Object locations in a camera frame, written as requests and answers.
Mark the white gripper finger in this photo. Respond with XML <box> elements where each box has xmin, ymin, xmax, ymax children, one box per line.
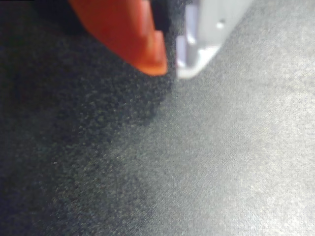
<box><xmin>176</xmin><ymin>0</ymin><xmax>254</xmax><ymax>79</ymax></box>

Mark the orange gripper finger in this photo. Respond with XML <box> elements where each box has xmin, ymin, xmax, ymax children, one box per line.
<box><xmin>67</xmin><ymin>0</ymin><xmax>169</xmax><ymax>76</ymax></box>

